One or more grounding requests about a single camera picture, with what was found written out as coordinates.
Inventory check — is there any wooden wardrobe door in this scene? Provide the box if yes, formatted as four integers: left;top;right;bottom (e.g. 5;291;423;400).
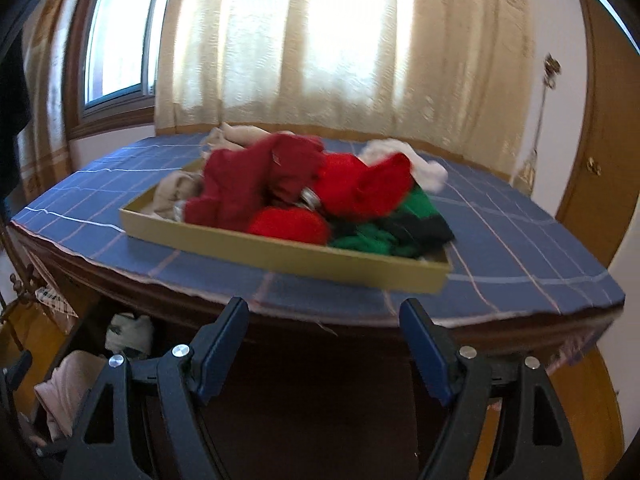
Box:
555;0;640;271

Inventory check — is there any brass curtain holdback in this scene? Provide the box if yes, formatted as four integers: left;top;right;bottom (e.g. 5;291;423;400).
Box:
544;52;562;92

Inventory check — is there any white blue patterned sock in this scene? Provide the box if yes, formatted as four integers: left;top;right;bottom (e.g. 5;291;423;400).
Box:
105;312;154;359

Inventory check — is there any wooden framed window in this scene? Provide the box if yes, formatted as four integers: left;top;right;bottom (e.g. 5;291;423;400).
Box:
75;0;172;127

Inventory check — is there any beige underwear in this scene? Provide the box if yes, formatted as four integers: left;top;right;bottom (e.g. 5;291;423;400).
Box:
152;170;206;222

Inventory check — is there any pale pink underwear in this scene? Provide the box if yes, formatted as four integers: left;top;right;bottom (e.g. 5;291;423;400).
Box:
32;350;108;443

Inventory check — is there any beige cardboard tray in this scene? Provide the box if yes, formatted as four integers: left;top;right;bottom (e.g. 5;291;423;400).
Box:
119;160;453;295

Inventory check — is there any dark wooden dresser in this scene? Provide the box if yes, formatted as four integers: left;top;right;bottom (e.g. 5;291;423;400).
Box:
5;225;626;480

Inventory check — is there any white underwear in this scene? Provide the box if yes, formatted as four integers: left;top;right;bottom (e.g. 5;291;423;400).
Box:
360;139;449;195

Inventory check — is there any patterned side curtain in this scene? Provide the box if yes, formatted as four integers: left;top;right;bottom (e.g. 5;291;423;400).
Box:
17;0;86;206

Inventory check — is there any large wooden dresser drawer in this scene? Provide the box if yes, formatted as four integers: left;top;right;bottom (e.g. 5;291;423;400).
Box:
27;302;501;480

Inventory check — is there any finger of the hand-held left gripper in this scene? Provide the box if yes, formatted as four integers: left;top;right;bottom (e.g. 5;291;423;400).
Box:
1;350;34;400

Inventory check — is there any black white checked cloth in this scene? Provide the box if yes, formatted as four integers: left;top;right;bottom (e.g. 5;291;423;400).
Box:
35;287;79;333

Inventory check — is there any wooden coat rack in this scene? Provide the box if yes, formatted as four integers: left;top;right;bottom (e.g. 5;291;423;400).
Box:
0;260;47;361

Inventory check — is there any green black striped underwear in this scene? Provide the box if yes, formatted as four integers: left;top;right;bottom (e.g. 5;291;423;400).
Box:
330;185;456;261

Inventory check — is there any grey blue underwear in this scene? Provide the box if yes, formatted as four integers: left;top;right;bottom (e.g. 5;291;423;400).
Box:
295;186;324;211

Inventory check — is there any dark red underwear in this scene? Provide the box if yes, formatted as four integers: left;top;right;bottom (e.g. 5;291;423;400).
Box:
184;135;326;233

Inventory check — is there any blue checked tablecloth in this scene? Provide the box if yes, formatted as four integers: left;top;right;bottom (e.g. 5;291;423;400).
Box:
10;132;626;368

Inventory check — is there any curtain tie tassel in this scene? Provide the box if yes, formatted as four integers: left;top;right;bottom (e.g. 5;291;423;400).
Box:
515;85;550;186

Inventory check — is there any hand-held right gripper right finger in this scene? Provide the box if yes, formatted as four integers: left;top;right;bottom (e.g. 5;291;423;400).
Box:
400;298;583;480

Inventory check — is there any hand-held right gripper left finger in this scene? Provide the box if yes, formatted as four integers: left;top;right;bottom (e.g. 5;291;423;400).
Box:
62;297;250;480

